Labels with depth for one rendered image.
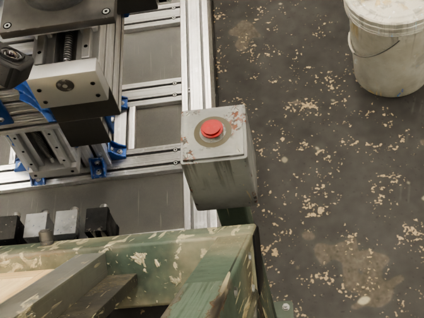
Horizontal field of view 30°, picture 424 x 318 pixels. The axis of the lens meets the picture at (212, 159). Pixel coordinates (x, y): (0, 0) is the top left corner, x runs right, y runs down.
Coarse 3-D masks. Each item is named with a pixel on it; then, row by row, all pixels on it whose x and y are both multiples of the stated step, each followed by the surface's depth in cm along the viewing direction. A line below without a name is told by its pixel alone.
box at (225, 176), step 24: (192, 120) 143; (240, 120) 141; (192, 144) 140; (240, 144) 138; (192, 168) 140; (216, 168) 140; (240, 168) 140; (192, 192) 146; (216, 192) 146; (240, 192) 146
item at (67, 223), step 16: (96, 208) 156; (0, 224) 157; (16, 224) 157; (32, 224) 156; (48, 224) 157; (64, 224) 155; (80, 224) 158; (96, 224) 154; (112, 224) 158; (0, 240) 156; (16, 240) 156; (32, 240) 156
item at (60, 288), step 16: (80, 256) 132; (96, 256) 130; (64, 272) 118; (80, 272) 119; (96, 272) 127; (32, 288) 108; (48, 288) 107; (64, 288) 111; (80, 288) 118; (0, 304) 100; (16, 304) 99; (32, 304) 98; (48, 304) 104; (64, 304) 110
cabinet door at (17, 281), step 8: (16, 272) 135; (24, 272) 135; (32, 272) 134; (40, 272) 133; (48, 272) 132; (0, 280) 130; (8, 280) 129; (16, 280) 129; (24, 280) 128; (32, 280) 126; (0, 288) 124; (8, 288) 123; (16, 288) 121; (0, 296) 118; (8, 296) 115
